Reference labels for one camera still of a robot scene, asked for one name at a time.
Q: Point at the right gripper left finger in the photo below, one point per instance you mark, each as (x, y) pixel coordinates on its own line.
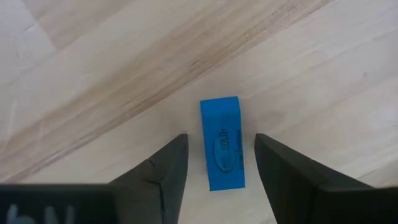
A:
(164, 186)

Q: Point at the blue eraser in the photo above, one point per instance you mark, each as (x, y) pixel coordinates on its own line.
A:
(222, 124)

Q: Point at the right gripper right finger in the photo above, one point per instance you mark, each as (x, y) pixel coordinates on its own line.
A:
(286, 180)

